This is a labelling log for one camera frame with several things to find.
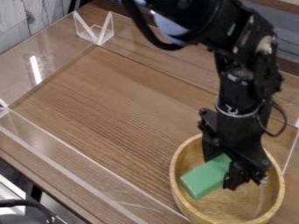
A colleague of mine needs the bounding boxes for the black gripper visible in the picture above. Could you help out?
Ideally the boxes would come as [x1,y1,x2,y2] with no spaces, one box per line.
[198,106,273,191]

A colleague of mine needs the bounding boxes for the green rectangular block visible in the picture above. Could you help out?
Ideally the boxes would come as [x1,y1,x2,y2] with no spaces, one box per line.
[181,153,231,200]

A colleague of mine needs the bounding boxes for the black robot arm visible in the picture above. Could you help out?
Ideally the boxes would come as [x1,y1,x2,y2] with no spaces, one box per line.
[121,0,285,190]

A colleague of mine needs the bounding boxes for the brown wooden bowl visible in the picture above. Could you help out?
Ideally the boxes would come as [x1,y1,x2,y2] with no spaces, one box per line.
[170,135,286,224]

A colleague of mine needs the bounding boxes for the black table leg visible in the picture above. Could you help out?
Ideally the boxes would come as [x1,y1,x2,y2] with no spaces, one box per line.
[31,185,43,202]

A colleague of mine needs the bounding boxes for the clear acrylic enclosure wall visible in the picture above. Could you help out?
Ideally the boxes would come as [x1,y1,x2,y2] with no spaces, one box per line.
[0,10,299,224]

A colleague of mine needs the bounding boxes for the black cable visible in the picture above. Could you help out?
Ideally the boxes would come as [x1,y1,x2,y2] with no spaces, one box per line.
[0,199,58,224]

